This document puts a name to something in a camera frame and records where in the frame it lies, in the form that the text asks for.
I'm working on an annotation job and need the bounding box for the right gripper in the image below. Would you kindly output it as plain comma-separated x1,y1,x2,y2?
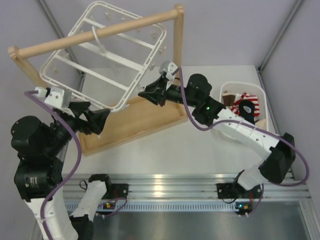
138,76,199,109

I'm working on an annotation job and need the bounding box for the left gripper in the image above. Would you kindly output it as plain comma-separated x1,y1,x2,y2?
43,100,110,155

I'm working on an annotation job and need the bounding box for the white plastic clip hanger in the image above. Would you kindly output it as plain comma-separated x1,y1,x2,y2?
39,0,168,114

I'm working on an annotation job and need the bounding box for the black blue sports sock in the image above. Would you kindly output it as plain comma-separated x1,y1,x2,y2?
238,100,255,124

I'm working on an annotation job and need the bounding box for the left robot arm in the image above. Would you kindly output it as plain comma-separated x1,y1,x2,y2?
11,102,113,240

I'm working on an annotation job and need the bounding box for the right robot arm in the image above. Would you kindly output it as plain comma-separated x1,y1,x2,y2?
138,73,296,199

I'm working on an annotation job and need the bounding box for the wooden hanger rack stand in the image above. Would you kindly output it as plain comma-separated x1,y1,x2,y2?
8,0,186,156

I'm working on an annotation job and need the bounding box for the beige brown sock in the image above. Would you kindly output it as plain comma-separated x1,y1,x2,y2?
221,91,242,107

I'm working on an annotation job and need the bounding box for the red white striped sock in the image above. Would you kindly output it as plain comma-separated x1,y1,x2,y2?
231,92,260,117

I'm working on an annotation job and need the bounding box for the white perforated sock basket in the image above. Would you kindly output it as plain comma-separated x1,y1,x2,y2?
219,81,269,131

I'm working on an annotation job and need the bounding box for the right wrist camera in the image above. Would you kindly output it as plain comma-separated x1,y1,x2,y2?
159,60,178,81

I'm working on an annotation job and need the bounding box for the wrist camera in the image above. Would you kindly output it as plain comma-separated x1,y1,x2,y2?
159,60,178,81
35,86,72,109

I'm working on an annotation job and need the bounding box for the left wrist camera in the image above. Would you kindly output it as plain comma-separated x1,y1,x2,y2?
35,86,72,109

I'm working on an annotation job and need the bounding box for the aluminium mounting rail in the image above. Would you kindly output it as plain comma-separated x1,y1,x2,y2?
62,172,312,203

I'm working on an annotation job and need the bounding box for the white slotted cable duct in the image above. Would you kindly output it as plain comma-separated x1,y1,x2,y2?
65,201,252,213

